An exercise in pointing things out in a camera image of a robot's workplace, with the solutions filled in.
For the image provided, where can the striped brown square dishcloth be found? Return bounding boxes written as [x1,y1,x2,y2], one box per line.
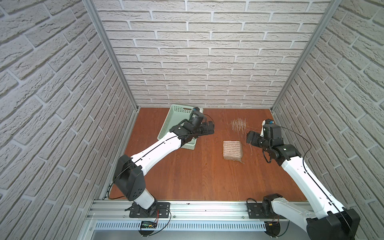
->
[223,141,244,164]

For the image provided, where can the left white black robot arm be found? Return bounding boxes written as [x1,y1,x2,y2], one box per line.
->
[113,120,215,211]

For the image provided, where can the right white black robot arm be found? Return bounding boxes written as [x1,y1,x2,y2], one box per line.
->
[246,131,361,240]

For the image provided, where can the mint green plastic basket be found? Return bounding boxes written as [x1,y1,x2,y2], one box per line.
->
[155,105,207,152]

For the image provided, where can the right controller board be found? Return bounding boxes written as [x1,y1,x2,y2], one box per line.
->
[265,222,281,238]

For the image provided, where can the left controller board with leds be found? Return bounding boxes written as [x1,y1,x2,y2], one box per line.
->
[140,221,158,230]

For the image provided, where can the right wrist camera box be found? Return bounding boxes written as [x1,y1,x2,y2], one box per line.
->
[261,119,282,139]

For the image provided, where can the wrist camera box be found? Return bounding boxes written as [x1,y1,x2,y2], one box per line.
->
[261,119,282,139]
[189,107,204,127]

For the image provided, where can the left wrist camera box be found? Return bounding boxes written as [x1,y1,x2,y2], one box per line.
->
[189,107,204,127]

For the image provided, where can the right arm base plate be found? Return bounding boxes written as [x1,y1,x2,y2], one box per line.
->
[246,202,286,222]

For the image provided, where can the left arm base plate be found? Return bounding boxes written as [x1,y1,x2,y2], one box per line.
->
[127,202,171,219]

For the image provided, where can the aluminium front rail frame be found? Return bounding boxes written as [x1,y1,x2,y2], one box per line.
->
[78,200,313,240]

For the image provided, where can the right aluminium corner post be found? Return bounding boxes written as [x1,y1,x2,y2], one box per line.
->
[270,0,342,113]

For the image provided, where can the aluminium corner post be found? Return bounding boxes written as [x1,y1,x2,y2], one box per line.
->
[270,0,342,113]
[83,0,140,112]

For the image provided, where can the left aluminium corner post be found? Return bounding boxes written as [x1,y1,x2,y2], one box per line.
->
[83,0,140,112]

